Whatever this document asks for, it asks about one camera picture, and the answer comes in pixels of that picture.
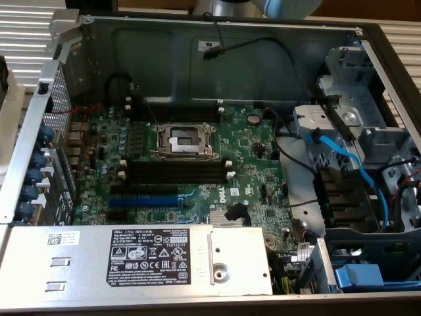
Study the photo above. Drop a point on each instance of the short black expansion slot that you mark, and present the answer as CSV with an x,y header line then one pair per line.
x,y
117,215

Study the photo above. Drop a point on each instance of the blue plastic drive caddy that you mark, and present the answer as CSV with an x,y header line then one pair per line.
x,y
360,276

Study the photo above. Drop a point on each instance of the black RAM slot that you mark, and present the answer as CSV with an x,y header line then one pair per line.
x,y
177,177
177,164
174,115
171,103

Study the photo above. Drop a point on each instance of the grey metal disk bay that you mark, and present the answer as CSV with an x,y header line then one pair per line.
x,y
371,138

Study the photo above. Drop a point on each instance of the round coin battery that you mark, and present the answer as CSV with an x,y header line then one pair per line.
x,y
253,118

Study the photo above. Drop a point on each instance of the silver power supply with label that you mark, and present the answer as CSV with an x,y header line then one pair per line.
x,y
82,260

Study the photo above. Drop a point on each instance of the open grey PC case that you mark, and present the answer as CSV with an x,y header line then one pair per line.
x,y
250,75

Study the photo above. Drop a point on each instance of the black ribbed drive carrier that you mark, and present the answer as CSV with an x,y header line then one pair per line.
x,y
342,197

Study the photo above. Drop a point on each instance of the silver finned chipset heatsink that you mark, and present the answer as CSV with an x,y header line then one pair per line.
x,y
217,220

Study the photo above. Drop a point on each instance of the metal CPU socket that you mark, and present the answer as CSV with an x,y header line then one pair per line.
x,y
184,140

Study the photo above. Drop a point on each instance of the long black expansion slot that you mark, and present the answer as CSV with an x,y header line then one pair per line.
x,y
144,189

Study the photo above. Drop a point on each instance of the blue card retention clip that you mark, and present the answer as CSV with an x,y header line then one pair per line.
x,y
34,176
39,160
46,135
24,210
29,194

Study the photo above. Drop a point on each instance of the blue expansion slot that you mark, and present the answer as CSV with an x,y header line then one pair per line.
x,y
144,201

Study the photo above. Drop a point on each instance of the thin metal locking lever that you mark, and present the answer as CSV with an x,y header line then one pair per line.
x,y
151,112

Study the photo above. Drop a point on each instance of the green Dell motherboard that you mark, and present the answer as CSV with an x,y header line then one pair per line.
x,y
243,154

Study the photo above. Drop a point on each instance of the silver metal bracket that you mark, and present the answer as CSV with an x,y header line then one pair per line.
x,y
64,23

